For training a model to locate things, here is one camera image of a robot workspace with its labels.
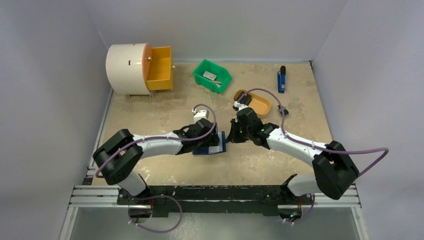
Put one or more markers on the small black marker cap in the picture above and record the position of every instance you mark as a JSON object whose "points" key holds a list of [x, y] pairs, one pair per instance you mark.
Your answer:
{"points": [[283, 111]]}

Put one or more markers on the yellow open drawer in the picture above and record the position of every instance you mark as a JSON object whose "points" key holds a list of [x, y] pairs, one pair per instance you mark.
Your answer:
{"points": [[160, 74]]}

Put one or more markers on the green plastic bin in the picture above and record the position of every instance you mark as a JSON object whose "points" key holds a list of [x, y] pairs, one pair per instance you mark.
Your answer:
{"points": [[223, 76]]}

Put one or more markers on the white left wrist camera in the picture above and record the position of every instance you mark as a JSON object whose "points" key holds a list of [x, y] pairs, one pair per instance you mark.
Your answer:
{"points": [[200, 114]]}

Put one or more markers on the navy blue card holder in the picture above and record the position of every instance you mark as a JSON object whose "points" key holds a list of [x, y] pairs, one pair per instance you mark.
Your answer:
{"points": [[211, 150]]}

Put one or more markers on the blue stapler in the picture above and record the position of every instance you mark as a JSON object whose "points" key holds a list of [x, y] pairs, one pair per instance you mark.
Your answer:
{"points": [[281, 79]]}

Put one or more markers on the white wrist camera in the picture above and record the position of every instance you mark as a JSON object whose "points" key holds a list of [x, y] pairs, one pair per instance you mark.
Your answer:
{"points": [[200, 114], [237, 106]]}

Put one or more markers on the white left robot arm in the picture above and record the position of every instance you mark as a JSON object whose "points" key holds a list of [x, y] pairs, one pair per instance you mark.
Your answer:
{"points": [[117, 157]]}

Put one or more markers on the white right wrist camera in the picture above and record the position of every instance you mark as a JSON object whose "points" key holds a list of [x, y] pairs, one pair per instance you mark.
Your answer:
{"points": [[237, 106]]}

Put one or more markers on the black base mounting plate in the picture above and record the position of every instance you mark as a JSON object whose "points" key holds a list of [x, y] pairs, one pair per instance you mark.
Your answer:
{"points": [[268, 200]]}

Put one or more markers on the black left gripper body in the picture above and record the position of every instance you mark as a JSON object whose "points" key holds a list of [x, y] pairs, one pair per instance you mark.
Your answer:
{"points": [[210, 140]]}

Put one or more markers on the small box in bin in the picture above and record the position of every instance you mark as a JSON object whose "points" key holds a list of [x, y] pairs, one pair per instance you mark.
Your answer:
{"points": [[210, 76]]}

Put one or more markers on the white cylindrical drawer cabinet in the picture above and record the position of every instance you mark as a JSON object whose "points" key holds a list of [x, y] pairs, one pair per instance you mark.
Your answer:
{"points": [[127, 67]]}

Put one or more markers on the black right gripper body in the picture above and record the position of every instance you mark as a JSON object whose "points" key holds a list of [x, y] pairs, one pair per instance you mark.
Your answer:
{"points": [[236, 133]]}

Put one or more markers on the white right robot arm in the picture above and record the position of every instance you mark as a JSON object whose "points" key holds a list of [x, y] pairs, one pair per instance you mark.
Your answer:
{"points": [[332, 174]]}

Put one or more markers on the tan oval tray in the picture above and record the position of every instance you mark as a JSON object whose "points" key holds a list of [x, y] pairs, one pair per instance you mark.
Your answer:
{"points": [[260, 105]]}

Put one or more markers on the black credit card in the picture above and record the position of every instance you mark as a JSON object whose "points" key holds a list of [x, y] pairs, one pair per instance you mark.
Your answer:
{"points": [[244, 99]]}

